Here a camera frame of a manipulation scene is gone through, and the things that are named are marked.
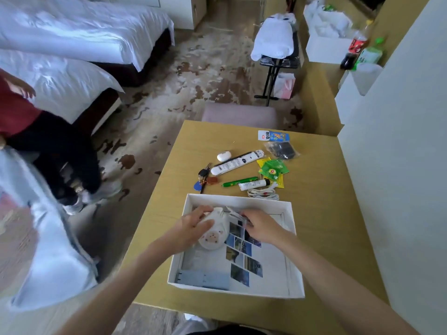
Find white plastic bag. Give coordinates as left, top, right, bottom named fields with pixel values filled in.
left=303, top=0, right=354, bottom=39

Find pink paper gift bag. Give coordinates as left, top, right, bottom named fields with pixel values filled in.
left=273, top=73, right=296, bottom=100

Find green and yellow tea bags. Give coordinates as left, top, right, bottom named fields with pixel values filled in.
left=257, top=157, right=290, bottom=189

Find white plastic container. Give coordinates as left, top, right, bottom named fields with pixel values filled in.
left=335, top=62, right=383, bottom=125

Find black folding luggage rack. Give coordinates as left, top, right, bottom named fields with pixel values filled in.
left=254, top=29, right=301, bottom=107

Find white bag with black trim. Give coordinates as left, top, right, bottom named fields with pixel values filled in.
left=250, top=13, right=298, bottom=62

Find blue and white sachet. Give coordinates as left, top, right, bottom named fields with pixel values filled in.
left=258, top=130, right=290, bottom=143

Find white remote control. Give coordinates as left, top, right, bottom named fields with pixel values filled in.
left=210, top=149, right=265, bottom=176

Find black item in clear bag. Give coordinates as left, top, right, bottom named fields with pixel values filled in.
left=264, top=141, right=300, bottom=160

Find bunch of keys with fobs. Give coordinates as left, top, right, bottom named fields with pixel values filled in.
left=193, top=163, right=219, bottom=194

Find white tube with black cap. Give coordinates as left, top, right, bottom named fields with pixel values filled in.
left=238, top=179, right=271, bottom=191

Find grey-blue card piece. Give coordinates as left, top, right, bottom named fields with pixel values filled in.
left=176, top=270, right=231, bottom=291

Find white drawstring pouch pig print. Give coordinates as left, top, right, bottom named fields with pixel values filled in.
left=198, top=206, right=252, bottom=251

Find person's left hand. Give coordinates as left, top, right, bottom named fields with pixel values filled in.
left=167, top=205, right=215, bottom=256

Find person's right forearm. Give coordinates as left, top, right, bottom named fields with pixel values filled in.
left=283, top=234, right=421, bottom=335

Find green tea bottle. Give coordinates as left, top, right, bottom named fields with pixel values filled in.
left=354, top=37, right=385, bottom=69

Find bed with white duvet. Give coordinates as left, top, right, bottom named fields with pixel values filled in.
left=0, top=0, right=175, bottom=88
left=0, top=49, right=125, bottom=135

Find coiled white cable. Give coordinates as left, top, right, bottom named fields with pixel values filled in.
left=247, top=182, right=280, bottom=201

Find person's left forearm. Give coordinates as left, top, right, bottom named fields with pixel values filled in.
left=54, top=239, right=184, bottom=335

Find green pen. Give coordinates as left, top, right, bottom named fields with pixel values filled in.
left=221, top=176, right=260, bottom=188

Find white shallow cardboard box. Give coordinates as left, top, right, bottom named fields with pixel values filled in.
left=167, top=193, right=305, bottom=299

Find white open cardboard box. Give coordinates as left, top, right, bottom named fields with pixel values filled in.
left=305, top=12, right=357, bottom=64

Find strip of printed photos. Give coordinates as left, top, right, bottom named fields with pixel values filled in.
left=224, top=221, right=263, bottom=287

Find person's right hand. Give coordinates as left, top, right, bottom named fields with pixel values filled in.
left=239, top=209, right=298, bottom=246

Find cola bottle with red label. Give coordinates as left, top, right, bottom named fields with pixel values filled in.
left=340, top=20, right=374, bottom=70

